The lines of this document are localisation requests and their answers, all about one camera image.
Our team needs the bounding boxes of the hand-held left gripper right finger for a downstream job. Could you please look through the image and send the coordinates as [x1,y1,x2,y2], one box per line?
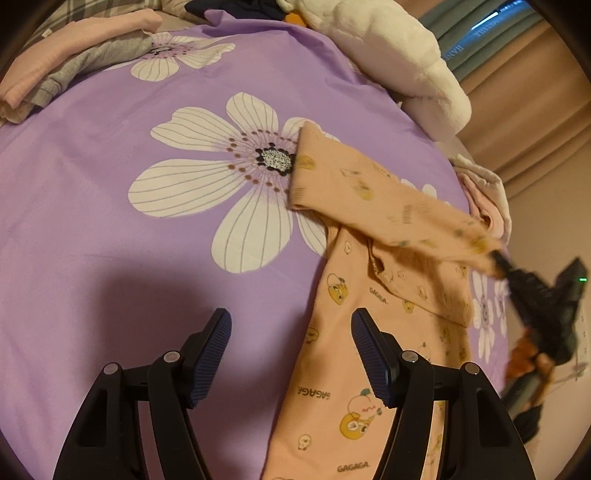
[352,308,536,480]

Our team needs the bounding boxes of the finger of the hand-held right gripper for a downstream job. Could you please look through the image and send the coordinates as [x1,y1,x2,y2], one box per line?
[490,251,521,287]

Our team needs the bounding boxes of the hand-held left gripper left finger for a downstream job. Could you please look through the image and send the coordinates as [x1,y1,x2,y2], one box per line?
[52,308,232,480]

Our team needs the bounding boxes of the peach cartoon print baby garment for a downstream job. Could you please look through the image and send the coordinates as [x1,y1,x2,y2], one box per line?
[265,121,506,480]

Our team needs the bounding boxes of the dark navy clothes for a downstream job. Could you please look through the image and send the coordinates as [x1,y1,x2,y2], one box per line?
[185,0,289,21]

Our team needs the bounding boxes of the person's right hand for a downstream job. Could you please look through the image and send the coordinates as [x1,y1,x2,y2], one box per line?
[507,339,555,386]

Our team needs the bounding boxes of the pink and white crumpled cloth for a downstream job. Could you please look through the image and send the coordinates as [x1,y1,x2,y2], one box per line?
[450,152,513,243]

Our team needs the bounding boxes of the beige curtain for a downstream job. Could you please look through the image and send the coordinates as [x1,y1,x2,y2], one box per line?
[397,0,591,208]

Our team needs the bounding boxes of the purple floral bed sheet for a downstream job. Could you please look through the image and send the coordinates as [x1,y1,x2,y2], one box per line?
[0,9,513,480]

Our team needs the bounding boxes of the teal curtain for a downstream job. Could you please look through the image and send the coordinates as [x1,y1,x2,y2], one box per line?
[418,0,536,72]

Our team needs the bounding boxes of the white fluffy blanket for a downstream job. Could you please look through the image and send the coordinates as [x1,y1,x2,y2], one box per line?
[277,0,472,144]

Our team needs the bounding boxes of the grey folded garment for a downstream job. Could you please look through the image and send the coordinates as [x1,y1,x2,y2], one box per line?
[21,36,155,108]

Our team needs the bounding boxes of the pink folded garment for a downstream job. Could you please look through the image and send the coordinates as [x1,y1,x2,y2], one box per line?
[0,10,160,124]

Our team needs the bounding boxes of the plaid cloth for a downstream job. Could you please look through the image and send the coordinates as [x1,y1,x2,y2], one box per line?
[21,0,162,47]

